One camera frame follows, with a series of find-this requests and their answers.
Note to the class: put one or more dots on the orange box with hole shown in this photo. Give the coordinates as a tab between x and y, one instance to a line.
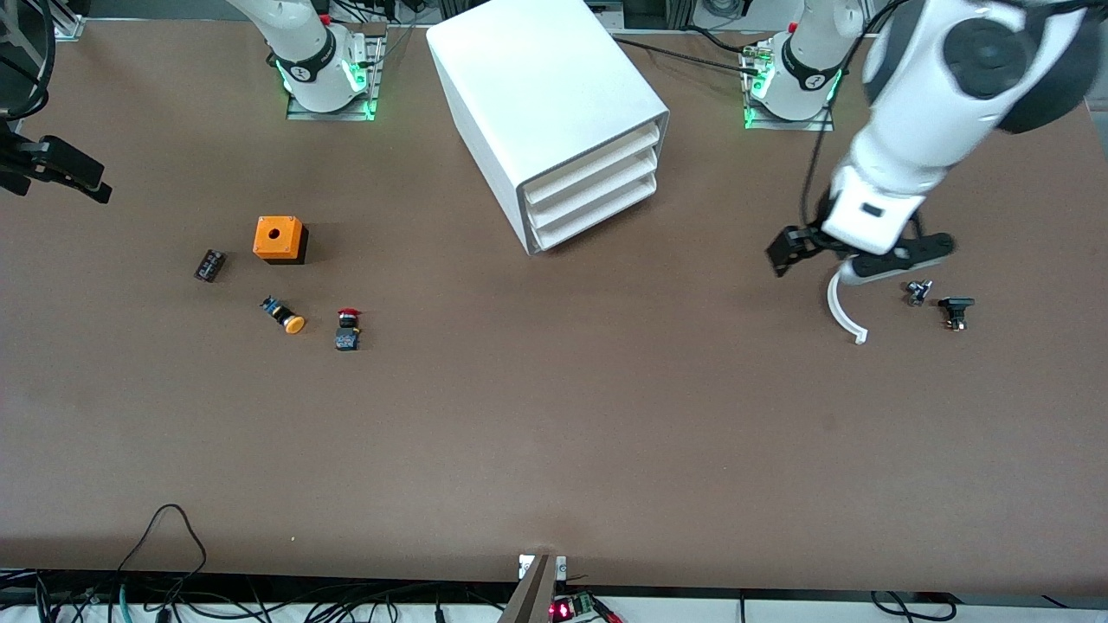
277	235

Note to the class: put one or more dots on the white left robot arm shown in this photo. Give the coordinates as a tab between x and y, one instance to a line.
917	86

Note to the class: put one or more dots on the circuit board with red light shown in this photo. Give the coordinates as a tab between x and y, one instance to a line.
571	607

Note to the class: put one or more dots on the small metallic switch part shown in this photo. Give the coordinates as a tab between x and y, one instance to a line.
918	292

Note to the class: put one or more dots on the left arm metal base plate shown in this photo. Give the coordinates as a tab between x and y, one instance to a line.
822	124

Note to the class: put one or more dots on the white semicircular bracket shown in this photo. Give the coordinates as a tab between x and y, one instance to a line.
835	307

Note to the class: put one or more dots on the grey metal camera post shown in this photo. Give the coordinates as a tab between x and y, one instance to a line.
532	597

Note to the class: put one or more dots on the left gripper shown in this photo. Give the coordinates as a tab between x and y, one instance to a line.
809	235

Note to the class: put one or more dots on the small black electrical component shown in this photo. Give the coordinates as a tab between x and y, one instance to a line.
210	266

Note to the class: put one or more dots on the white drawer cabinet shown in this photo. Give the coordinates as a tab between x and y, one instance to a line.
537	78

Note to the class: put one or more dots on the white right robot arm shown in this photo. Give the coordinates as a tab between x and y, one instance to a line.
316	73

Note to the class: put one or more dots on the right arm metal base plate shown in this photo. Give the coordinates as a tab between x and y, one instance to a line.
299	111

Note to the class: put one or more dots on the red push button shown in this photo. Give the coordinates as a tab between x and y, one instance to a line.
348	330

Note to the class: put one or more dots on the orange push button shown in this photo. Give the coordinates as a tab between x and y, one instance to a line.
286	317

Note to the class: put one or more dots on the white plastic drawer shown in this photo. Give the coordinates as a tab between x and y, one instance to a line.
597	187
597	164
595	210

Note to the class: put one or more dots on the aluminium corner bracket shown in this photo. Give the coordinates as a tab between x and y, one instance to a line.
67	26

